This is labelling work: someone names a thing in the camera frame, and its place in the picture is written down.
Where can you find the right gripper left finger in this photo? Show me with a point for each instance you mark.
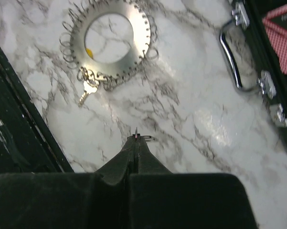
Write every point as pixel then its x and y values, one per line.
pixel 47 200

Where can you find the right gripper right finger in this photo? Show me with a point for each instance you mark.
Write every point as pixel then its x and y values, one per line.
pixel 186 201

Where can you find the yellow tag key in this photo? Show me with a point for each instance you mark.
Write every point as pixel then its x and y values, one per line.
pixel 90 83

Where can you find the metal keyring disc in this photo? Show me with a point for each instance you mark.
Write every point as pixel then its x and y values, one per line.
pixel 108 41

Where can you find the black white tag key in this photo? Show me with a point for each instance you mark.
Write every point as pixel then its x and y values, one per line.
pixel 147 138

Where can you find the black poker chip case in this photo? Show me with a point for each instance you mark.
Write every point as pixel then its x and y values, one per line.
pixel 248 15

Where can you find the black mounting rail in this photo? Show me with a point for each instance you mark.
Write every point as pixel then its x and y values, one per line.
pixel 26 143

